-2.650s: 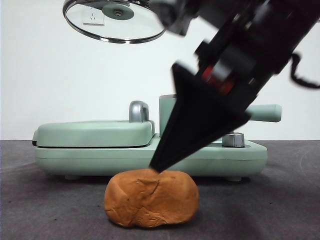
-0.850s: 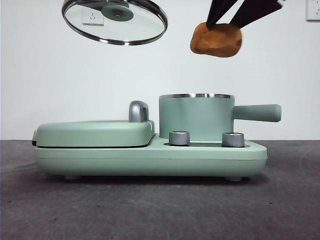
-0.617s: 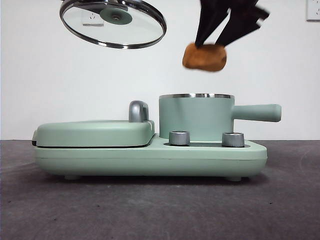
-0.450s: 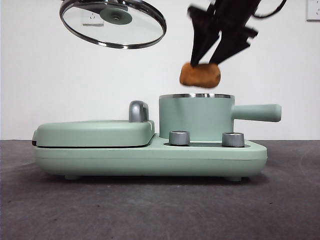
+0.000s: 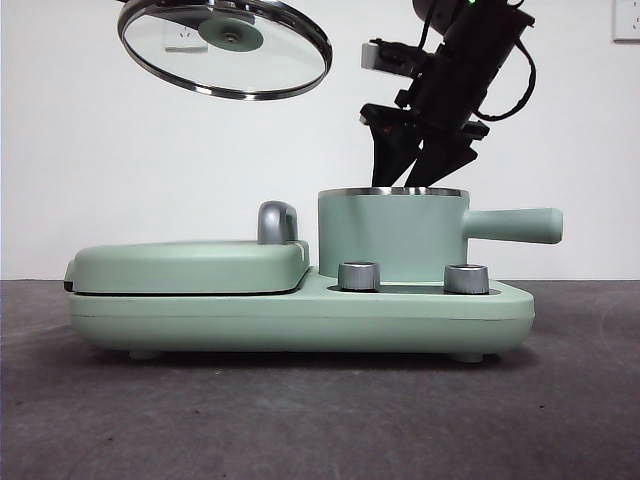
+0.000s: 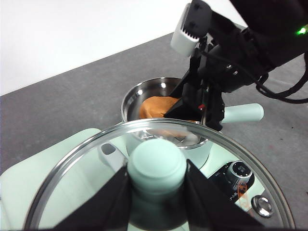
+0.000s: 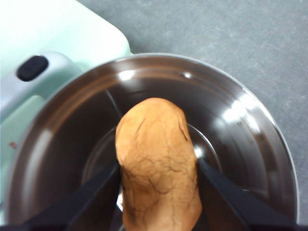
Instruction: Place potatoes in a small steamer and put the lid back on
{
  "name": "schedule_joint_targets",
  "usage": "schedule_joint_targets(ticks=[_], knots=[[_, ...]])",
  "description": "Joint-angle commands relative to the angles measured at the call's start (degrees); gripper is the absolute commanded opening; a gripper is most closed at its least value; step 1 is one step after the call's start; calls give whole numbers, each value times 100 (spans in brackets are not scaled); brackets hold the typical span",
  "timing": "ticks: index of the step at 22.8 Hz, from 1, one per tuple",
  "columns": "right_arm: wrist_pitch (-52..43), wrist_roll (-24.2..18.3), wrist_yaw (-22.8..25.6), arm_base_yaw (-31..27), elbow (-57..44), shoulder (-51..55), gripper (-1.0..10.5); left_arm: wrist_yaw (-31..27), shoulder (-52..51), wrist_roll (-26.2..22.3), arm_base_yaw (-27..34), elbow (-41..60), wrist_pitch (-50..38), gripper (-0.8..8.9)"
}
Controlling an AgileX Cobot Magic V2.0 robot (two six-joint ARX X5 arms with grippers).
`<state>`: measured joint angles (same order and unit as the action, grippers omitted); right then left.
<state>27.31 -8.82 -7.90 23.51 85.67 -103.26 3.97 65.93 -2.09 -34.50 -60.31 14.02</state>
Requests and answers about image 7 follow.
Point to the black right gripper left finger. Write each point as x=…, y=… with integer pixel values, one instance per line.
x=72, y=207

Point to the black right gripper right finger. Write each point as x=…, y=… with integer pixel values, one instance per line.
x=240, y=207

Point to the brown potato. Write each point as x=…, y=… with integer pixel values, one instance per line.
x=156, y=163

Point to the mint green breakfast machine base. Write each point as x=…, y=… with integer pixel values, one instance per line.
x=16, y=125

